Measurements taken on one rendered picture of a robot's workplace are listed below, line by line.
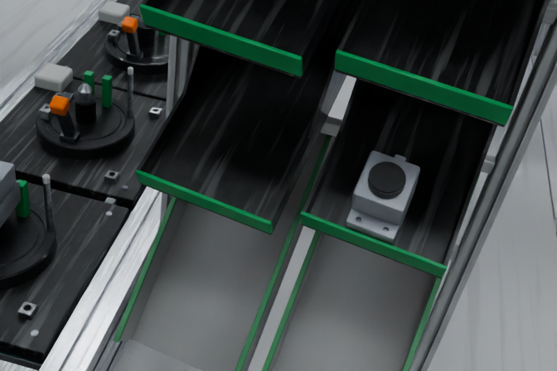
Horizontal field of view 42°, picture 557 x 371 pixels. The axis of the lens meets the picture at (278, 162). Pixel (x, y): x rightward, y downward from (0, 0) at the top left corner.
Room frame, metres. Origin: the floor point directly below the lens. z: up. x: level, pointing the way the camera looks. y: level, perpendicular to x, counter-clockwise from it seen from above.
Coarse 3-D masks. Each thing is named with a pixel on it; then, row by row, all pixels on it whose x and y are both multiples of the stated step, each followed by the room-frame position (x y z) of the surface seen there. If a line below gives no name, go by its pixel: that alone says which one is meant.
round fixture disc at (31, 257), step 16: (16, 208) 0.63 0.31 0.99; (32, 208) 0.63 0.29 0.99; (16, 224) 0.60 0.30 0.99; (32, 224) 0.60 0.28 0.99; (16, 240) 0.57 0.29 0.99; (32, 240) 0.58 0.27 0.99; (48, 240) 0.58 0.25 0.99; (0, 256) 0.55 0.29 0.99; (16, 256) 0.55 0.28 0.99; (32, 256) 0.55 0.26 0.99; (48, 256) 0.56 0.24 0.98; (0, 272) 0.52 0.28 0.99; (16, 272) 0.53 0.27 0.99; (32, 272) 0.54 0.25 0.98; (0, 288) 0.51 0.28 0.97
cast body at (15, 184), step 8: (0, 168) 0.59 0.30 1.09; (8, 168) 0.59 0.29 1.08; (0, 176) 0.57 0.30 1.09; (8, 176) 0.58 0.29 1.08; (0, 184) 0.57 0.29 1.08; (8, 184) 0.58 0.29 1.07; (16, 184) 0.60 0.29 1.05; (0, 192) 0.56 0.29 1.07; (8, 192) 0.58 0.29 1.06; (16, 192) 0.60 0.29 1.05; (0, 200) 0.56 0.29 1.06; (8, 200) 0.58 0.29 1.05; (16, 200) 0.59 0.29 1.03; (0, 208) 0.56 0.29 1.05; (8, 208) 0.58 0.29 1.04; (0, 216) 0.56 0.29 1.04; (0, 224) 0.56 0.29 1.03
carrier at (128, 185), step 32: (32, 96) 0.89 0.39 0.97; (96, 96) 0.89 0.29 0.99; (128, 96) 0.85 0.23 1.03; (0, 128) 0.80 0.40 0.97; (32, 128) 0.81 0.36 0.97; (96, 128) 0.81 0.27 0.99; (128, 128) 0.83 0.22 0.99; (160, 128) 0.87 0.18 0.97; (0, 160) 0.73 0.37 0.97; (32, 160) 0.74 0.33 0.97; (64, 160) 0.75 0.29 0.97; (96, 160) 0.77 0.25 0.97; (128, 160) 0.78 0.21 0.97; (96, 192) 0.70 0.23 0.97; (128, 192) 0.71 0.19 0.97
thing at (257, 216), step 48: (336, 48) 0.64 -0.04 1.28; (192, 96) 0.57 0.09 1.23; (240, 96) 0.58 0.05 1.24; (288, 96) 0.58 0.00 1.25; (336, 96) 0.58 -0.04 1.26; (192, 144) 0.53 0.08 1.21; (240, 144) 0.53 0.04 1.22; (288, 144) 0.53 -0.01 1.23; (192, 192) 0.46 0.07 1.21; (240, 192) 0.49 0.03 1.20; (288, 192) 0.48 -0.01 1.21
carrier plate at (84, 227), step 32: (32, 192) 0.68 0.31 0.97; (64, 192) 0.69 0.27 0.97; (64, 224) 0.63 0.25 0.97; (96, 224) 0.64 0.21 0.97; (64, 256) 0.58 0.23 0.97; (96, 256) 0.59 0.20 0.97; (32, 288) 0.52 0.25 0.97; (64, 288) 0.53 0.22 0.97; (0, 320) 0.47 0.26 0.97; (32, 320) 0.48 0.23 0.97; (64, 320) 0.49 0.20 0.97; (32, 352) 0.45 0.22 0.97
